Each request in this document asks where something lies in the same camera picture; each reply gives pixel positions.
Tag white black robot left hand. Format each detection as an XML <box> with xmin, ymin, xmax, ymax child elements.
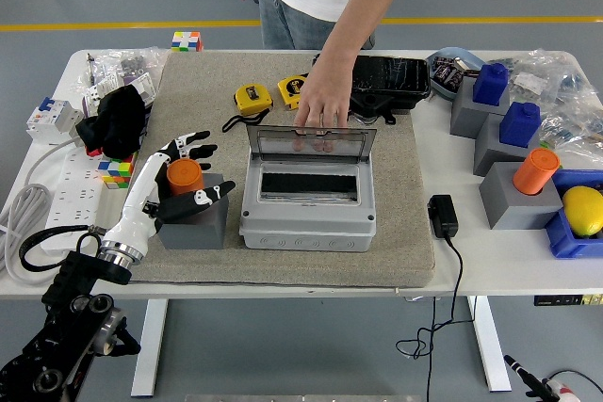
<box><xmin>101</xmin><ymin>130</ymin><xmax>236</xmax><ymax>253</ymax></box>

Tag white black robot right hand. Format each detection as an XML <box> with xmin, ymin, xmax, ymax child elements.
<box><xmin>503</xmin><ymin>353</ymin><xmax>580</xmax><ymax>402</ymax></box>

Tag person's left hand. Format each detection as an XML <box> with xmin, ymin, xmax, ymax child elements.
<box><xmin>292</xmin><ymin>60</ymin><xmax>358</xmax><ymax>137</ymax></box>

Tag orange cylinder battery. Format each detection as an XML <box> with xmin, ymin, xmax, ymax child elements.
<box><xmin>512</xmin><ymin>147</ymin><xmax>562</xmax><ymax>197</ymax></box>
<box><xmin>166</xmin><ymin>158</ymin><xmax>206</xmax><ymax>197</ymax></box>

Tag grey electrical box with lid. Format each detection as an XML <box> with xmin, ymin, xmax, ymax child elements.
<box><xmin>238</xmin><ymin>124</ymin><xmax>379</xmax><ymax>252</ymax></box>

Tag white purple card box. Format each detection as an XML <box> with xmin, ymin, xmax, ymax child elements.
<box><xmin>82</xmin><ymin>72</ymin><xmax>157</xmax><ymax>114</ymax></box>

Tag colourful puzzle cube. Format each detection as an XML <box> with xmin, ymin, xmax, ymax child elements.
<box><xmin>97</xmin><ymin>152</ymin><xmax>138</xmax><ymax>190</ymax></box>

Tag white table leg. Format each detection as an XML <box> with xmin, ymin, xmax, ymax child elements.
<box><xmin>465</xmin><ymin>296</ymin><xmax>513</xmax><ymax>393</ymax></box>
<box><xmin>130</xmin><ymin>298</ymin><xmax>170</xmax><ymax>398</ymax></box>

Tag black plastic tray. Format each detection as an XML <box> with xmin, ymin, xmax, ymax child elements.
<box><xmin>311</xmin><ymin>53</ymin><xmax>432</xmax><ymax>125</ymax></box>

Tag white power strip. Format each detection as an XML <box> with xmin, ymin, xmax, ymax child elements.
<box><xmin>40</xmin><ymin>147</ymin><xmax>107</xmax><ymax>252</ymax></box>

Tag grey block holder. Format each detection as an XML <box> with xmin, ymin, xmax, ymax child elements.
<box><xmin>449</xmin><ymin>76</ymin><xmax>513</xmax><ymax>140</ymax></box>
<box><xmin>157</xmin><ymin>173</ymin><xmax>231</xmax><ymax>250</ymax></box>
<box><xmin>479</xmin><ymin>161</ymin><xmax>564</xmax><ymax>231</ymax></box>
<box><xmin>473</xmin><ymin>112</ymin><xmax>543</xmax><ymax>177</ymax></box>

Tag black table control panel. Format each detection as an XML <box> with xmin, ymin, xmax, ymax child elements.
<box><xmin>533</xmin><ymin>294</ymin><xmax>603</xmax><ymax>307</ymax></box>

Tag white-faced puzzle cube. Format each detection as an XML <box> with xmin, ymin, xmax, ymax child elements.
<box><xmin>171</xmin><ymin>30</ymin><xmax>205</xmax><ymax>53</ymax></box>

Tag black cloth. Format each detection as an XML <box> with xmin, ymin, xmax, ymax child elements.
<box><xmin>74</xmin><ymin>86</ymin><xmax>148</xmax><ymax>161</ymax></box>

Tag white blue circuit breaker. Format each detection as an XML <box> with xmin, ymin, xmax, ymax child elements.
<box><xmin>25</xmin><ymin>96</ymin><xmax>86</xmax><ymax>147</ymax></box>

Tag grey-brown mat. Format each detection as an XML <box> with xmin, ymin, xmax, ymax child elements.
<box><xmin>108</xmin><ymin>51</ymin><xmax>435</xmax><ymax>288</ymax></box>

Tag dark packets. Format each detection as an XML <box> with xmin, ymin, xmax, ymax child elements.
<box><xmin>432</xmin><ymin>56</ymin><xmax>478</xmax><ymax>91</ymax></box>

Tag blue plastic bin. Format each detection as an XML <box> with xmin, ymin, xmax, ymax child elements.
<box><xmin>545</xmin><ymin>169</ymin><xmax>603</xmax><ymax>260</ymax></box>

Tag light blue tray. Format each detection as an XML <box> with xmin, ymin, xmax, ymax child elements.
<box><xmin>426</xmin><ymin>46</ymin><xmax>486</xmax><ymax>102</ymax></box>

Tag clear bag of metal parts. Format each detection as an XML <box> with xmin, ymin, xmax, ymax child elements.
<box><xmin>70</xmin><ymin>46</ymin><xmax>171</xmax><ymax>97</ymax></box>

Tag blue bottle-shaped block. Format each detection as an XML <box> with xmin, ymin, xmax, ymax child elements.
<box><xmin>472</xmin><ymin>62</ymin><xmax>511</xmax><ymax>106</ymax></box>
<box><xmin>498</xmin><ymin>101</ymin><xmax>542</xmax><ymax>148</ymax></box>

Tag yellow lemon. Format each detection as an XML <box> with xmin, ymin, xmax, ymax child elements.
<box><xmin>562</xmin><ymin>185</ymin><xmax>603</xmax><ymax>238</ymax></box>

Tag clear bag of white parts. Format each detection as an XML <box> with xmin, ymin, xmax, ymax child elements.
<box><xmin>507</xmin><ymin>47</ymin><xmax>574</xmax><ymax>105</ymax></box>

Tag clear bag of dark parts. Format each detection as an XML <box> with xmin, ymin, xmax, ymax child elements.
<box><xmin>539</xmin><ymin>62</ymin><xmax>603</xmax><ymax>158</ymax></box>

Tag yellow tape measure with strap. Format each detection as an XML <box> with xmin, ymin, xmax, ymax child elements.
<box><xmin>221</xmin><ymin>84</ymin><xmax>274</xmax><ymax>134</ymax></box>

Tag white power cable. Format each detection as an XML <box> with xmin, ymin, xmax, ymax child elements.
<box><xmin>0</xmin><ymin>136</ymin><xmax>84</xmax><ymax>286</ymax></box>

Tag black power adapter with cord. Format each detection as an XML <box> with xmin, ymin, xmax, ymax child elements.
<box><xmin>394</xmin><ymin>193</ymin><xmax>477</xmax><ymax>402</ymax></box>

